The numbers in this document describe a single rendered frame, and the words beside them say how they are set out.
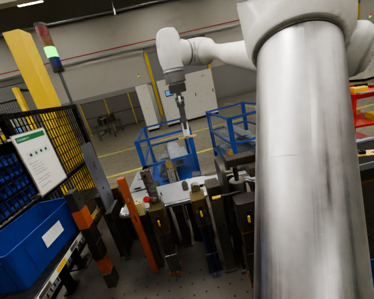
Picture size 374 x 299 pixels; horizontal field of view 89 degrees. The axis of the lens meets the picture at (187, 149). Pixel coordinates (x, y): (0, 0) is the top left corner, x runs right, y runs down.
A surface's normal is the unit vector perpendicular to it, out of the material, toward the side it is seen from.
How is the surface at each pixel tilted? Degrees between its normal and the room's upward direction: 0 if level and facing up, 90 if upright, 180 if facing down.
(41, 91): 90
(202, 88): 90
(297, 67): 53
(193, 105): 90
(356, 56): 109
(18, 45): 90
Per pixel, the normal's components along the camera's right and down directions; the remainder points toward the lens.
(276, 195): -0.82, -0.22
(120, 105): 0.14, 0.27
